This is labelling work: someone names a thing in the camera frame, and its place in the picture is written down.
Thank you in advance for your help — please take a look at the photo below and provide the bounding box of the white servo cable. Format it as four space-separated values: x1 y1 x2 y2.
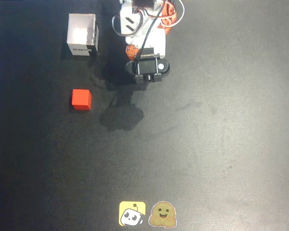
160 0 185 27

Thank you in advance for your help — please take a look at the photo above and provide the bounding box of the black table mat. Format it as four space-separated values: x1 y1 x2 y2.
0 0 289 231

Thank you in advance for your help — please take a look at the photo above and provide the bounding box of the yellow robot face sticker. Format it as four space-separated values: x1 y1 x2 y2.
118 201 146 227

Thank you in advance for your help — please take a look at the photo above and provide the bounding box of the white cardboard box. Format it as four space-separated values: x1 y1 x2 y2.
66 13 100 57

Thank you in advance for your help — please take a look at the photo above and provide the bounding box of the red cube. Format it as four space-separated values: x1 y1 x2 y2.
71 89 92 111

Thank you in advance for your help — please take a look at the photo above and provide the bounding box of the black camera cable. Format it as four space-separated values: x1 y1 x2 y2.
134 0 168 64

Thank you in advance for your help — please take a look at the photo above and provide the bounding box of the black webcam on gripper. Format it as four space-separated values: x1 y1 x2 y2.
125 47 171 84

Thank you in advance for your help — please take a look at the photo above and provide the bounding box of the hugging face emoji sticker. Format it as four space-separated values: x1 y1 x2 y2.
148 201 178 228

